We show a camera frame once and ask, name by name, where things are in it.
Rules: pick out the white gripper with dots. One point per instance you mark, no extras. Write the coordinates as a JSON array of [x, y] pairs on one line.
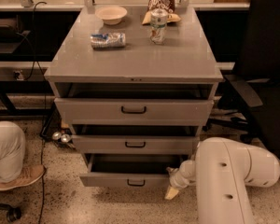
[[176, 180]]

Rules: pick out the grey bottom drawer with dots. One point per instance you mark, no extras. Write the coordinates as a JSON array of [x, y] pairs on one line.
[[115, 180]]

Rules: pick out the grey drawer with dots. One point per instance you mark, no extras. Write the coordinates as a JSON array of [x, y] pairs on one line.
[[115, 180], [129, 144], [134, 112]]

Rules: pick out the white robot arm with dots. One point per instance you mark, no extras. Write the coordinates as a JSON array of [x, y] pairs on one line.
[[221, 170]]

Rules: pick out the grey middle drawer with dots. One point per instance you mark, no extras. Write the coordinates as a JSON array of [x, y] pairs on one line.
[[129, 144]]

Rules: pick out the grey drawer cabinet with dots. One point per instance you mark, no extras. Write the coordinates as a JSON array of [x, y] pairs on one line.
[[140, 91]]

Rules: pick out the grey top drawer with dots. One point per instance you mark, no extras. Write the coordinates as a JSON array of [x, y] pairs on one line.
[[134, 112]]

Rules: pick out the silver can on floor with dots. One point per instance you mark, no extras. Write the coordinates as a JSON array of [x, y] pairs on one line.
[[65, 138], [56, 136]]

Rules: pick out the tan sneaker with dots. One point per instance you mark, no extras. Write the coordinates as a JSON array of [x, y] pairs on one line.
[[28, 176]]

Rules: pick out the black office chair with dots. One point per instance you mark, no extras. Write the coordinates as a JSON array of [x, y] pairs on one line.
[[253, 86]]

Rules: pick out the black chair caster base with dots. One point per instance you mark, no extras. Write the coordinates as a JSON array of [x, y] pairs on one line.
[[13, 213]]

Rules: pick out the clear plastic water bottle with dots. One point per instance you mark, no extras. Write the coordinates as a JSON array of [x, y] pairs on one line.
[[158, 22]]

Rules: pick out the person leg beige trousers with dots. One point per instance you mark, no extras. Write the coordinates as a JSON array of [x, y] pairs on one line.
[[12, 150]]

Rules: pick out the white paper bowl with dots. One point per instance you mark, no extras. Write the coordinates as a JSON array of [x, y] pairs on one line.
[[111, 15]]

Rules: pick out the brown chip bag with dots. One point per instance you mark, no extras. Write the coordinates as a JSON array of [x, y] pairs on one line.
[[167, 5]]

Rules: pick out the long grey workbench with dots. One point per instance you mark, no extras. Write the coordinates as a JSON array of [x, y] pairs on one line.
[[53, 0]]

